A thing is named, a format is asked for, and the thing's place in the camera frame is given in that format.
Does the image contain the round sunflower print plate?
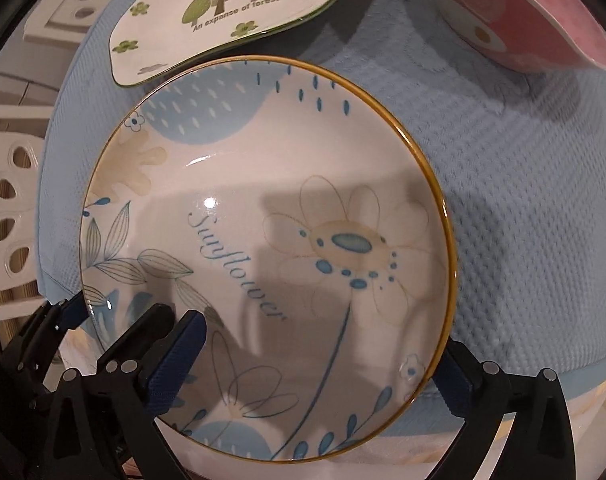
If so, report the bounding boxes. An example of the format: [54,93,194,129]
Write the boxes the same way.
[79,54,458,463]

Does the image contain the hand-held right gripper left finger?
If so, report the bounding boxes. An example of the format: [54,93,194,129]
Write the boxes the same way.
[40,310,207,480]

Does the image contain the pink ceramic bowl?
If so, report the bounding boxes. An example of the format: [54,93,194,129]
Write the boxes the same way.
[417,0,606,77]

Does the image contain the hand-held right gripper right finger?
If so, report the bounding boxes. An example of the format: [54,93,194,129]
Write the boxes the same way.
[423,339,577,480]

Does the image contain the light blue table mat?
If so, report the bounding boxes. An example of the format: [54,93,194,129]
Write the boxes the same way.
[35,0,606,403]

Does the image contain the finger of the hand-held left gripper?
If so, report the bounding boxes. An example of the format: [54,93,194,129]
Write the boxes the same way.
[3,292,92,377]
[96,303,176,377]

